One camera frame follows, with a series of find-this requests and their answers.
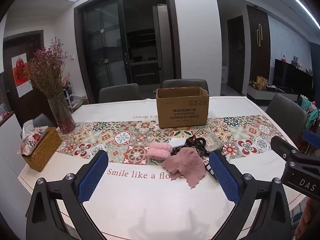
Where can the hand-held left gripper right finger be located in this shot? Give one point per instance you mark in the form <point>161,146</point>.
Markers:
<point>223,175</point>

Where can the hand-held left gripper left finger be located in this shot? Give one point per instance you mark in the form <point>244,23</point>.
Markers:
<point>93,175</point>

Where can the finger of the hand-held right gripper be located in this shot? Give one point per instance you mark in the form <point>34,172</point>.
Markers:
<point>282,146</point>
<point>311,135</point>

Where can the dusty pink knitted cloth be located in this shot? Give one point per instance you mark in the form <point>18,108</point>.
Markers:
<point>183,165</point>

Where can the brown scrunchie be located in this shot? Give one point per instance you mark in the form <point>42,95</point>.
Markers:
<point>196,143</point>

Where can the white gauze cloth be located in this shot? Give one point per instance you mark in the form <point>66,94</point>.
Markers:
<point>178,142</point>

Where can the pink fluffy cloth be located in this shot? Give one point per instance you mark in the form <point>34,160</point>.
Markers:
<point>158,150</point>

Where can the brown cardboard box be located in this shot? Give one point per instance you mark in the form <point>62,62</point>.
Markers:
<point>182,110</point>

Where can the person's right forearm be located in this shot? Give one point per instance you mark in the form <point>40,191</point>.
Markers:
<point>308,220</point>

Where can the dark patterned hair band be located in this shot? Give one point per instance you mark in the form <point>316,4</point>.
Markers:
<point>208,168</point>

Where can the colourful hanging clothes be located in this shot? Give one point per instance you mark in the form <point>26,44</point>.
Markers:
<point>308,111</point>

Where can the grey dining chair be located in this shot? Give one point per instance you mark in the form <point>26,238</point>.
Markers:
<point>285,115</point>
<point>185,83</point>
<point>118,93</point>
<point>43,121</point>

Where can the beige fabric pouch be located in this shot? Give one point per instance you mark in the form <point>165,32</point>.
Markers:
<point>212,142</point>

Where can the woven wicker tissue box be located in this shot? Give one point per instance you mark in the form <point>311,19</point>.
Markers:
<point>43,152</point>

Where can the black television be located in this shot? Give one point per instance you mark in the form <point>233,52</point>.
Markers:
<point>292,76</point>

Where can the dark blue curtain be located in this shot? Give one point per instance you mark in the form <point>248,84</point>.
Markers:
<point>315,70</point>

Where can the yellow gift boxes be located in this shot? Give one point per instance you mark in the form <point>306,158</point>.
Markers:
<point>260,82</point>

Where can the glass vase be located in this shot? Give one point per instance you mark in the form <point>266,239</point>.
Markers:
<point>62,115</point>

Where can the floral tissue pack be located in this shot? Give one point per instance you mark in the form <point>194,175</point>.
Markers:
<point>33,137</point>

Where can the white storage rack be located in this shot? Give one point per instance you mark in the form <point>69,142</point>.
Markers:
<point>72,96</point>

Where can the dark hallway door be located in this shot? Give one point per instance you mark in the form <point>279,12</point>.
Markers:
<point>236,55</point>

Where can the dried pink flowers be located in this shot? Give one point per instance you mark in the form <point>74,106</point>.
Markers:
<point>47,70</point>

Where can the ceiling light strip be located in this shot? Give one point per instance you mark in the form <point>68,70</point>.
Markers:
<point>300,3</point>

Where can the dark sliding glass door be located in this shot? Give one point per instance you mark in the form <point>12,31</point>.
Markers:
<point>110,42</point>

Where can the grey refrigerator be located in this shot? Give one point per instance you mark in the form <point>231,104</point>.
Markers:
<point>161,42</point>

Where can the dark wooden door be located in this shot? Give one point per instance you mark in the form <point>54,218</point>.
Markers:
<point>15,47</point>

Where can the red wall poster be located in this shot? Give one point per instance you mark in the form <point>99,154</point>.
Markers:
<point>22,75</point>

